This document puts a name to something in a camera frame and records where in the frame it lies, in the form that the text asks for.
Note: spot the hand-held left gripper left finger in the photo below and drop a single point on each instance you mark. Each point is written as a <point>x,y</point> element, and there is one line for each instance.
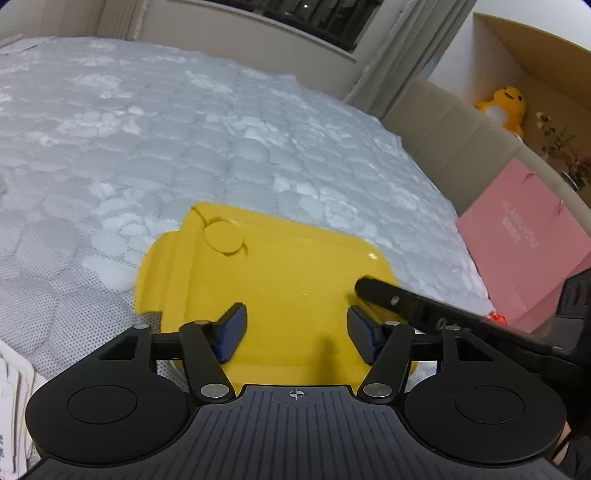
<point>233,330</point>

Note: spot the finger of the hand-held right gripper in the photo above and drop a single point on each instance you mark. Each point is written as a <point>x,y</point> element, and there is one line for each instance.
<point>415,307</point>

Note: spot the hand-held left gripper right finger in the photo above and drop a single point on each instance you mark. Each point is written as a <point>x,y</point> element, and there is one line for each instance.
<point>362,333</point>

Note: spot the yellow container lid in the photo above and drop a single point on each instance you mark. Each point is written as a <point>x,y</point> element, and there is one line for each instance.
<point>286,277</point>

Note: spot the pink paper bag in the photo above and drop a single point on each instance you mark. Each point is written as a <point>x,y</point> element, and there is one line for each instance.
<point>521,240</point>

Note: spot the dried flower bunch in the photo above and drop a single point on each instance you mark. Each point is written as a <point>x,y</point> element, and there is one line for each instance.
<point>565,147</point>

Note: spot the beige padded headboard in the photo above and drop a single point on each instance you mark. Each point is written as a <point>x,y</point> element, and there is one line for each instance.
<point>443,134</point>

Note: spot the grey quilted bed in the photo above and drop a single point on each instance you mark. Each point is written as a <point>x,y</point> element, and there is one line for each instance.
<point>138,138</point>

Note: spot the yellow duck plush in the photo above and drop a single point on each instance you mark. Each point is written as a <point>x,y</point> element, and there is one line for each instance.
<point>505,106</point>

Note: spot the white paper stack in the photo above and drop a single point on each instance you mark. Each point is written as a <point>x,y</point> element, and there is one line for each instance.
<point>14,397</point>

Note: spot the white curtain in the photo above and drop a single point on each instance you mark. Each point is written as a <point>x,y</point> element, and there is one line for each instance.
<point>406,46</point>
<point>124,18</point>

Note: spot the dark window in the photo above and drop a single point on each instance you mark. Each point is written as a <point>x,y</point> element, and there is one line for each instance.
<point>332,23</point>

